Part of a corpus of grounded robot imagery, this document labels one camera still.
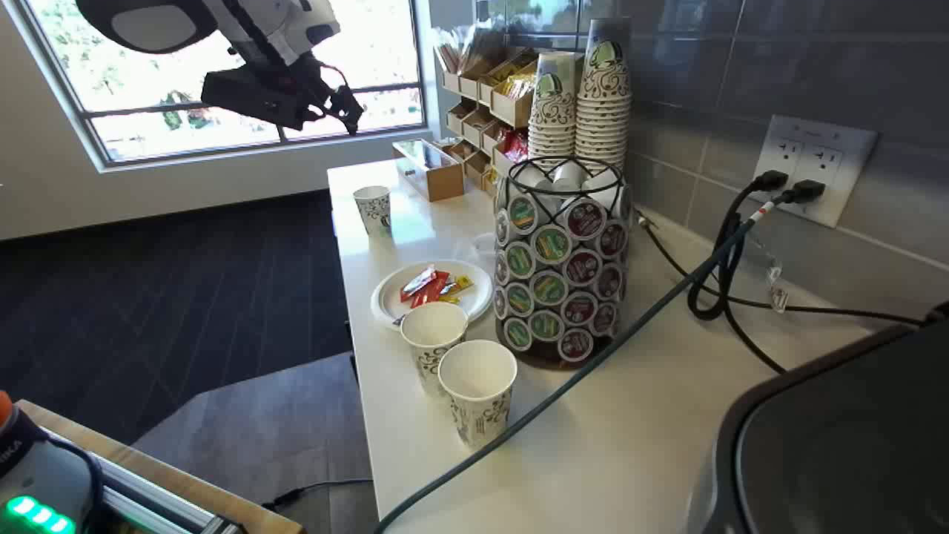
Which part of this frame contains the grey floor mat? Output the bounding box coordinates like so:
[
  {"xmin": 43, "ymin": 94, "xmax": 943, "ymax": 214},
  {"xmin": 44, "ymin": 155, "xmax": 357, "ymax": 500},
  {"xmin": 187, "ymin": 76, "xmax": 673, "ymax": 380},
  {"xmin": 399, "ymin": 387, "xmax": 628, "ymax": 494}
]
[{"xmin": 132, "ymin": 346, "xmax": 385, "ymax": 534}]

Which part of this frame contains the red snack packet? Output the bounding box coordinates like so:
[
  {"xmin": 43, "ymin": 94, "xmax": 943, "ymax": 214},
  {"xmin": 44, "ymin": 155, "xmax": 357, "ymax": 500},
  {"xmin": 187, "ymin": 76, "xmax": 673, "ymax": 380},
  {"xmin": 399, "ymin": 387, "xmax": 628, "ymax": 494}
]
[{"xmin": 399, "ymin": 264, "xmax": 455, "ymax": 309}]

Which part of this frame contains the grey framed window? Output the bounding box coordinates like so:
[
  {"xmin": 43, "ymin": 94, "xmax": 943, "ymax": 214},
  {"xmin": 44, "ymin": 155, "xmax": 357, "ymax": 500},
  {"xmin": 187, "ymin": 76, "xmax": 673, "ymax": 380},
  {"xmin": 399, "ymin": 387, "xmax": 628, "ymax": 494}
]
[{"xmin": 13, "ymin": 0, "xmax": 440, "ymax": 177}]

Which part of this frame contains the black control box with light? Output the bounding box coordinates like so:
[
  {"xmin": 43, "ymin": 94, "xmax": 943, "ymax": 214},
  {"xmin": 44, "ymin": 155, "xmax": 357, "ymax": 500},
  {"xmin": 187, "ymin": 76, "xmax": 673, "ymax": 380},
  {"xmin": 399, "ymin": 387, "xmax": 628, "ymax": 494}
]
[{"xmin": 0, "ymin": 387, "xmax": 105, "ymax": 534}]

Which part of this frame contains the small patterned paper cup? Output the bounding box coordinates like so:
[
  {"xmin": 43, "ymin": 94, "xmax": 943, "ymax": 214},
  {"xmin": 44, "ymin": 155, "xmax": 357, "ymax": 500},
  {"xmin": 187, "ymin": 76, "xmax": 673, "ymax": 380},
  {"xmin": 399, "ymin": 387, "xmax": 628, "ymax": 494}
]
[{"xmin": 350, "ymin": 180, "xmax": 396, "ymax": 239}]

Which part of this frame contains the white wall power outlet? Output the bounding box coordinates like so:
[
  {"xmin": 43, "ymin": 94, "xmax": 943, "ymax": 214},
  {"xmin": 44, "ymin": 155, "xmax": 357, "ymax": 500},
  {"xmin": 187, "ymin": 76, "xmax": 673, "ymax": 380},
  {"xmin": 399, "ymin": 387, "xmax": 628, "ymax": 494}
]
[{"xmin": 752, "ymin": 112, "xmax": 881, "ymax": 227}]

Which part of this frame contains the yellow candy packet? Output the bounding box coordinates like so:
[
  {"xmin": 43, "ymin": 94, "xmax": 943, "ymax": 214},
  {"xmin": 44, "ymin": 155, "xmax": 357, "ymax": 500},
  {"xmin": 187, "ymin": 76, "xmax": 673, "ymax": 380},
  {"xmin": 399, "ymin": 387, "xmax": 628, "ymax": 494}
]
[{"xmin": 436, "ymin": 272, "xmax": 479, "ymax": 303}]

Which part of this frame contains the tall paper cup stack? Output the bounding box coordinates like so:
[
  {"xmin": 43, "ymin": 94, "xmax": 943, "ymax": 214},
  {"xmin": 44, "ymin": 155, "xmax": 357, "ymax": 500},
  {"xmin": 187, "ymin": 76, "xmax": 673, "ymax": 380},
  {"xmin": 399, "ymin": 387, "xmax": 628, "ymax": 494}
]
[{"xmin": 574, "ymin": 17, "xmax": 634, "ymax": 172}]

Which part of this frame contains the aluminium rail frame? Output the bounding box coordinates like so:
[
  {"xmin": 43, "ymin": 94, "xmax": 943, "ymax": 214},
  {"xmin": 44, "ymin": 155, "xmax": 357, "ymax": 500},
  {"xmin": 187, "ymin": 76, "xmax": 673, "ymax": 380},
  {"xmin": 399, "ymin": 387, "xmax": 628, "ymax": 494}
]
[{"xmin": 86, "ymin": 447, "xmax": 243, "ymax": 534}]

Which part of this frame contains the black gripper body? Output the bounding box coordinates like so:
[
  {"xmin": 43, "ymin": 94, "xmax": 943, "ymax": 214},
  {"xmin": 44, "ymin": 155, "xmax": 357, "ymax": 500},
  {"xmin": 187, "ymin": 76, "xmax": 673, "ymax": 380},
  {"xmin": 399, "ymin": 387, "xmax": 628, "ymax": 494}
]
[{"xmin": 198, "ymin": 52, "xmax": 341, "ymax": 134}]

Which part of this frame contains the wooden tea box tray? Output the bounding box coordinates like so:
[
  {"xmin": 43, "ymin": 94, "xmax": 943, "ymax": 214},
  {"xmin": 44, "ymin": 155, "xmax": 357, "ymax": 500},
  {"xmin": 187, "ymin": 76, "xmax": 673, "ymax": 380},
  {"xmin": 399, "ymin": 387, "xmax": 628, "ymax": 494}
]
[{"xmin": 391, "ymin": 137, "xmax": 470, "ymax": 204}]

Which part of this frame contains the short paper cup stack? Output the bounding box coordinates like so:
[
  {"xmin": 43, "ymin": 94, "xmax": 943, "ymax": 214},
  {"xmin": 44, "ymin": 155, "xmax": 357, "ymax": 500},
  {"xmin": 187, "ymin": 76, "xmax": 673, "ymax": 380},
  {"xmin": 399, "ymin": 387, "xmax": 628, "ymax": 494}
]
[{"xmin": 525, "ymin": 49, "xmax": 581, "ymax": 163}]

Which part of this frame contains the wire coffee pod carousel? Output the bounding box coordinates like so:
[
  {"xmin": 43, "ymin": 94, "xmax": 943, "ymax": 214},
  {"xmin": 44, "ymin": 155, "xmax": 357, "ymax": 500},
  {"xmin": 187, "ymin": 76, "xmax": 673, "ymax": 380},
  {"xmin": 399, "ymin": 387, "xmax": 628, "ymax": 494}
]
[{"xmin": 489, "ymin": 150, "xmax": 633, "ymax": 371}]

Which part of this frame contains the black coffee machine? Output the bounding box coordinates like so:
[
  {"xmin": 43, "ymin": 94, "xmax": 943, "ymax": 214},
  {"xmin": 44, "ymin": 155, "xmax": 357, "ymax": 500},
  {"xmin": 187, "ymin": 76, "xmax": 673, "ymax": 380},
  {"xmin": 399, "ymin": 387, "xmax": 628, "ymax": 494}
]
[{"xmin": 688, "ymin": 298, "xmax": 949, "ymax": 534}]

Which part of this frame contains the black floor cable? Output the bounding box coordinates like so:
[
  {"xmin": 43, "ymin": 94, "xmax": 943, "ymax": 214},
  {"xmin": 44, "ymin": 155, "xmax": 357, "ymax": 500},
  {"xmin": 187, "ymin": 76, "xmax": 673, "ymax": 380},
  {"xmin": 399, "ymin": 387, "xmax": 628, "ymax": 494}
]
[{"xmin": 259, "ymin": 473, "xmax": 378, "ymax": 509}]

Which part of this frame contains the black plug power cable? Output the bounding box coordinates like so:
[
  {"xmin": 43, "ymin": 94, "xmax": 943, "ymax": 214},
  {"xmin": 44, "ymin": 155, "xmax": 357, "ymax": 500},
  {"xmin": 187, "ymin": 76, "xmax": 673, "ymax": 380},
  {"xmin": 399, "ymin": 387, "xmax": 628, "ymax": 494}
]
[
  {"xmin": 685, "ymin": 165, "xmax": 792, "ymax": 327},
  {"xmin": 719, "ymin": 177, "xmax": 830, "ymax": 380}
]

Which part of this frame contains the wooden snack rack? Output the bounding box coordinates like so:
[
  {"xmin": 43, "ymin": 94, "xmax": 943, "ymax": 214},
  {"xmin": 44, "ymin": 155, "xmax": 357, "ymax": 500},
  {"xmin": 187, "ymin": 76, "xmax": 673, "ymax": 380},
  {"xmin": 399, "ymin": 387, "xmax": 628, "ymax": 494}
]
[{"xmin": 433, "ymin": 24, "xmax": 544, "ymax": 192}]

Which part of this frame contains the white cable tag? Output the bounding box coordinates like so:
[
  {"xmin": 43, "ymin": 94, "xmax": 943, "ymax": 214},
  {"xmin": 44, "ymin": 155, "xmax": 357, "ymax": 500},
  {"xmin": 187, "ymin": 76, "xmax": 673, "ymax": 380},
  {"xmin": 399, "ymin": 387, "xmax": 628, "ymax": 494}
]
[{"xmin": 765, "ymin": 261, "xmax": 792, "ymax": 318}]

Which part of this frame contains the thin black cable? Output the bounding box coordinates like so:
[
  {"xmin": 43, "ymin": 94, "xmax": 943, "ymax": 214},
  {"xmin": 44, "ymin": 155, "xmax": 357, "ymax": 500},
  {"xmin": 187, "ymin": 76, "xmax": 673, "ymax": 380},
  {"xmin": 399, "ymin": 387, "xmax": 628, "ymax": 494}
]
[{"xmin": 628, "ymin": 206, "xmax": 935, "ymax": 328}]

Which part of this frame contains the white paper plate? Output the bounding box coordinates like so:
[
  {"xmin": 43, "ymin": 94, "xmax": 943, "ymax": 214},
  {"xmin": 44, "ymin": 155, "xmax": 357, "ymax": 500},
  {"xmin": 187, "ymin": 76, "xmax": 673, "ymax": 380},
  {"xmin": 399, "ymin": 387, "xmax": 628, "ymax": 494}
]
[{"xmin": 367, "ymin": 257, "xmax": 495, "ymax": 333}]

